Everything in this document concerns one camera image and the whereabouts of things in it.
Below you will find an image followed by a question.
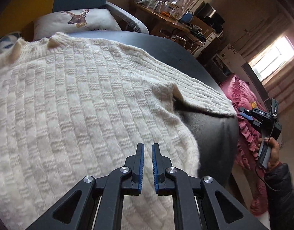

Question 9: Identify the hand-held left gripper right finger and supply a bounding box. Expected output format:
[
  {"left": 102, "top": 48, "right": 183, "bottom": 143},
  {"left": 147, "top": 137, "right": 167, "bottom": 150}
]
[{"left": 152, "top": 143, "right": 270, "bottom": 230}]

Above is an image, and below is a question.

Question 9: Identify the black monitor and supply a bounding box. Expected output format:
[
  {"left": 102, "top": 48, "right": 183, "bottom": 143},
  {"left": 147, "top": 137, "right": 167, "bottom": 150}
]
[{"left": 194, "top": 2, "right": 225, "bottom": 33}]

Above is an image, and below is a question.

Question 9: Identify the wooden side cabinet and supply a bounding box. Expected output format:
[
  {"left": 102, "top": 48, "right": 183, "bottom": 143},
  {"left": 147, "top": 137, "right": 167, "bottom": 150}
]
[{"left": 197, "top": 32, "right": 222, "bottom": 63}]

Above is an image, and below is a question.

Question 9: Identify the wooden desk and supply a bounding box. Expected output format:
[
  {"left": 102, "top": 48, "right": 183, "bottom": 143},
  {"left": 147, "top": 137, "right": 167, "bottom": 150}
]
[{"left": 134, "top": 3, "right": 215, "bottom": 53}]

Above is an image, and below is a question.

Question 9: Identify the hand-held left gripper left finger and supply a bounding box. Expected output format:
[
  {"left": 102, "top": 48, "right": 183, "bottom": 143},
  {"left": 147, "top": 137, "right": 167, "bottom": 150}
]
[{"left": 26, "top": 143, "right": 145, "bottom": 230}]

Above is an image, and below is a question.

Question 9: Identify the white deer print pillow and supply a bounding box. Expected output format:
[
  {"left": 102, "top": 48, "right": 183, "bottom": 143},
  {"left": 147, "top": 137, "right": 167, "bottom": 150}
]
[{"left": 33, "top": 8, "right": 122, "bottom": 41}]

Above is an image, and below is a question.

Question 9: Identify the blue round object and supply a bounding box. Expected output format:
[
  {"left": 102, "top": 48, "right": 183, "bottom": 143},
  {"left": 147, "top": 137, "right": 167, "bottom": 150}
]
[{"left": 179, "top": 10, "right": 194, "bottom": 23}]

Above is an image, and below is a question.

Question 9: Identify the geometric print pillow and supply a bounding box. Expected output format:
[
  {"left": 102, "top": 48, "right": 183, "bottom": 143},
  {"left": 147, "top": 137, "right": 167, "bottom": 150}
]
[{"left": 0, "top": 31, "right": 23, "bottom": 55}]

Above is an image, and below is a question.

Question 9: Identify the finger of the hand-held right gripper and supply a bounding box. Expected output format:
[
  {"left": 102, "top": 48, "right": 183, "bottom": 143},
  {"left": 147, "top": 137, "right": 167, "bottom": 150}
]
[{"left": 239, "top": 107, "right": 254, "bottom": 122}]

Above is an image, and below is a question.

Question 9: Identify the pink ruffled bedcover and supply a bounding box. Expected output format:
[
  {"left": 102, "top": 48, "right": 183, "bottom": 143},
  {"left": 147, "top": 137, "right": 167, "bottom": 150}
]
[{"left": 220, "top": 74, "right": 277, "bottom": 214}]

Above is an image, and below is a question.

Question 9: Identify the cream knit sweater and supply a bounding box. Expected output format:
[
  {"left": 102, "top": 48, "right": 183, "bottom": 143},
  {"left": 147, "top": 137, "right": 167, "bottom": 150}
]
[{"left": 0, "top": 32, "right": 237, "bottom": 230}]

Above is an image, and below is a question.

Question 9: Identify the small bright window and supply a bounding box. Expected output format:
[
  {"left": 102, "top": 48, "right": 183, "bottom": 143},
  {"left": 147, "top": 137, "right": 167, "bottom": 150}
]
[{"left": 248, "top": 35, "right": 294, "bottom": 84}]

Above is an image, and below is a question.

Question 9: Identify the clear container with oranges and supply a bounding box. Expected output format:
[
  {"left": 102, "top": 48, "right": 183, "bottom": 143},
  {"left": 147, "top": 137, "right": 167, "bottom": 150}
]
[{"left": 159, "top": 1, "right": 174, "bottom": 17}]

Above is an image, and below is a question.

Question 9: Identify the person's right hand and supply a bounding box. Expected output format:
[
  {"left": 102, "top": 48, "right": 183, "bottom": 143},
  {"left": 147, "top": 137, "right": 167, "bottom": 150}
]
[{"left": 265, "top": 139, "right": 281, "bottom": 171}]

